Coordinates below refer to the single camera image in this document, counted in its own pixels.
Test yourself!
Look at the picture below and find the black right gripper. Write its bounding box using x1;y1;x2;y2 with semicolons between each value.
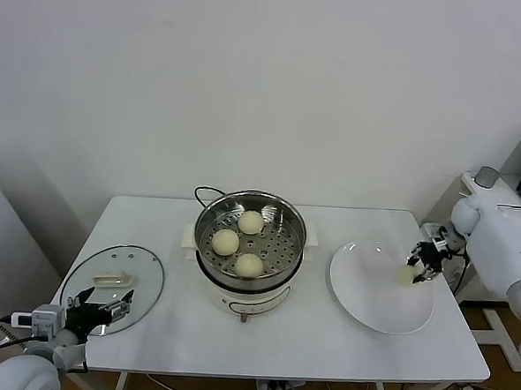
404;240;447;287

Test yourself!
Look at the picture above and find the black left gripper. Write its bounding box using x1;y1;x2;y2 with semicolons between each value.
60;284;135;347

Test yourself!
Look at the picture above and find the white steamed baozi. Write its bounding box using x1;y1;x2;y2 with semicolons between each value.
233;251;267;279
237;210;266;236
210;228;242;258
395;264;419;288

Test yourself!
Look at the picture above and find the glass lid cream handle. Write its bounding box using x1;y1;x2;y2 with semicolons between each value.
57;240;167;341

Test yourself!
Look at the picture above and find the stainless steel steamer basket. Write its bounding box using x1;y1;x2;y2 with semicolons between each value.
192;190;309;283

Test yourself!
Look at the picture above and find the white round plate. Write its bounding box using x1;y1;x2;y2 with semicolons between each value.
325;237;440;338

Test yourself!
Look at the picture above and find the grey cylindrical speaker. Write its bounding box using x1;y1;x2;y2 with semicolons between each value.
473;166;500;191

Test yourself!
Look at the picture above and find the white grey cabinet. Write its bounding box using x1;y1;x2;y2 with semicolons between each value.
0;163;71;369

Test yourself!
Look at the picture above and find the cream electric cooker pot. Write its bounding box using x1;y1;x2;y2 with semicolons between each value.
176;214;321;328

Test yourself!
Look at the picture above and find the white power strip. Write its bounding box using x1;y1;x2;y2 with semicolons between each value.
255;379;297;390

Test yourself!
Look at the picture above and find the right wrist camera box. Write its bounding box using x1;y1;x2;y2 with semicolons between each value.
427;225;457;255

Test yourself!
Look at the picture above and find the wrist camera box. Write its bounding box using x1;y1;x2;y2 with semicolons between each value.
10;302;68;339
427;225;457;255

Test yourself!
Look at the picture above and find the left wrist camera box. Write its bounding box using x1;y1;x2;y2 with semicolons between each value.
10;302;68;339

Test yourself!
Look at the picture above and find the white table frame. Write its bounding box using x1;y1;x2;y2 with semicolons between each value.
56;356;454;390

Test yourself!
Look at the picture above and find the thin white cable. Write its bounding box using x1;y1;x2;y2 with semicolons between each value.
144;372;188;390

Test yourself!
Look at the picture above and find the black cooker power cord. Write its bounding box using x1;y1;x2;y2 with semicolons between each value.
193;184;226;211

